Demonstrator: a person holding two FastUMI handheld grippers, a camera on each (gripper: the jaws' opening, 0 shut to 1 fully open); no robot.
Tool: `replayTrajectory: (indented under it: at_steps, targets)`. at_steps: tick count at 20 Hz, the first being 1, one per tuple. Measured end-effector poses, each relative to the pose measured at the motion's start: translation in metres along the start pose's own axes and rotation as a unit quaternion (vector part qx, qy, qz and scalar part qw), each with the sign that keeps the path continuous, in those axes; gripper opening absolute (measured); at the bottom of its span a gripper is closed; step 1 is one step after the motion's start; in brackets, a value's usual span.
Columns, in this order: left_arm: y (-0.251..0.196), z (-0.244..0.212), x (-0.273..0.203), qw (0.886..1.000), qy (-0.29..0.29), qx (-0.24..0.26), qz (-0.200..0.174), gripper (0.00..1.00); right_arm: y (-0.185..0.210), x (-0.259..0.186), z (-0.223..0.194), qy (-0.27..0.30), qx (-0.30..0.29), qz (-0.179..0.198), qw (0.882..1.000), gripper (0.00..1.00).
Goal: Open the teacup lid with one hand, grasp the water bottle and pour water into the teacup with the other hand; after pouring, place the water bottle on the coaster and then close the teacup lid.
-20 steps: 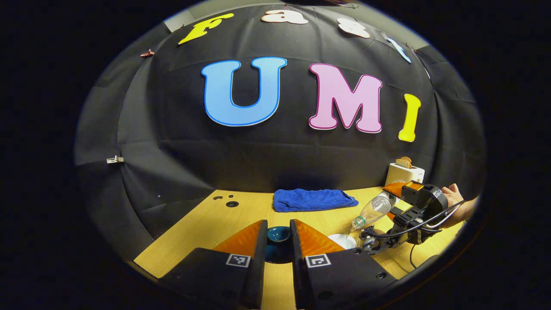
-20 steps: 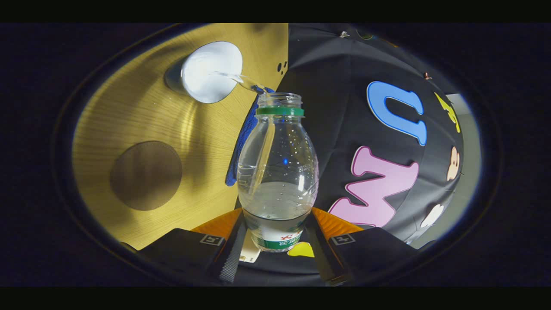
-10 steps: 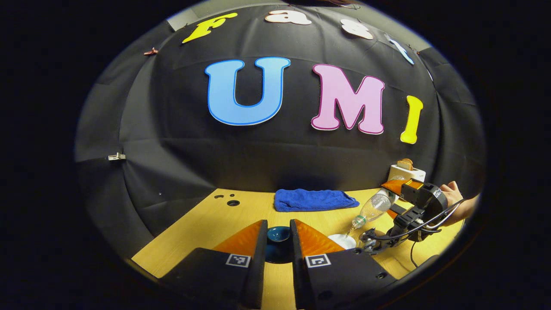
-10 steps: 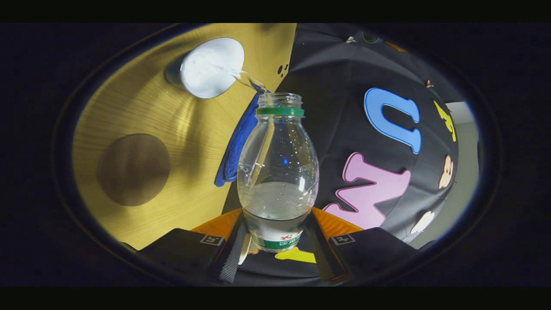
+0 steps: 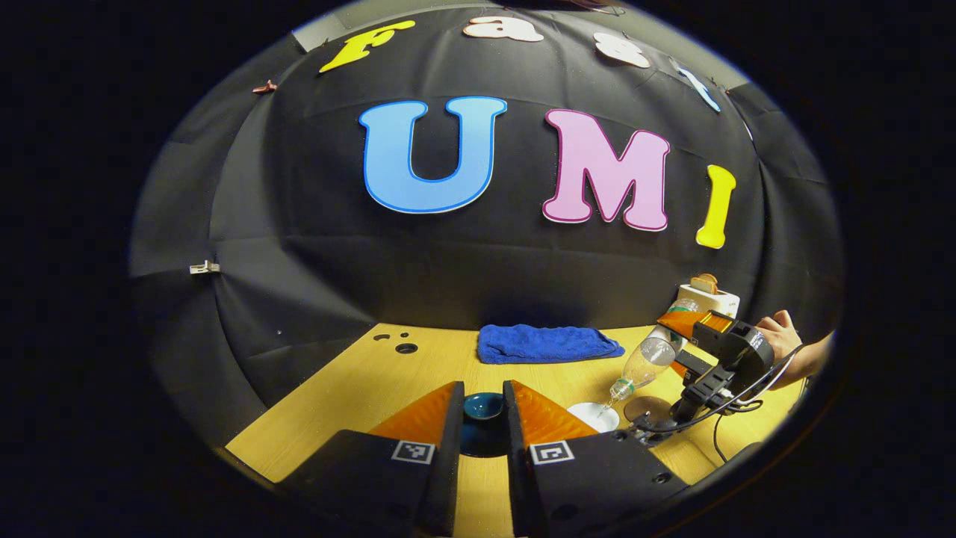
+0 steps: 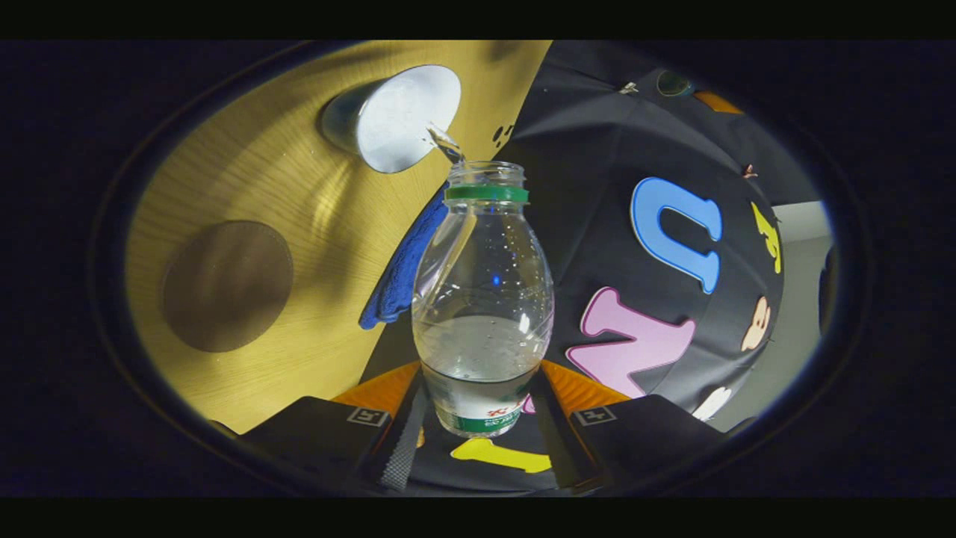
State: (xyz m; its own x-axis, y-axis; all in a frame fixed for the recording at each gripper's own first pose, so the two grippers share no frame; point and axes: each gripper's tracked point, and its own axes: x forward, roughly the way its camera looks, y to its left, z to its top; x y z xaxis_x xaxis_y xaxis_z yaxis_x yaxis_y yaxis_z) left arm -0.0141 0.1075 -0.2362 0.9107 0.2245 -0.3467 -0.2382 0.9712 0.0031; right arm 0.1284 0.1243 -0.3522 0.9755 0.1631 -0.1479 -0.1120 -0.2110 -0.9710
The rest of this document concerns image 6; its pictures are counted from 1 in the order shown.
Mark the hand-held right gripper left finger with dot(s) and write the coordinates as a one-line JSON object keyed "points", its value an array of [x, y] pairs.
{"points": [[403, 441]]}

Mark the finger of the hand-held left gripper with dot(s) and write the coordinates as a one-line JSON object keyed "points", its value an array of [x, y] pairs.
{"points": [[717, 101]]}

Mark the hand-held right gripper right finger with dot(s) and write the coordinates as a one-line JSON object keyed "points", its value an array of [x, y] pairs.
{"points": [[556, 433]]}

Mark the clear plastic water bottle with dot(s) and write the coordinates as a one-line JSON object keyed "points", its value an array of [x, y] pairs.
{"points": [[482, 299]]}

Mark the round brown coaster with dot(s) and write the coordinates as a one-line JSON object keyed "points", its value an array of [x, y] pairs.
{"points": [[228, 286]]}

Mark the white teacup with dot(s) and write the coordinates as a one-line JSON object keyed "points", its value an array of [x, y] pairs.
{"points": [[399, 119]]}

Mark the blue towel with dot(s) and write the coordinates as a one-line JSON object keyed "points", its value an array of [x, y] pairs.
{"points": [[399, 276]]}

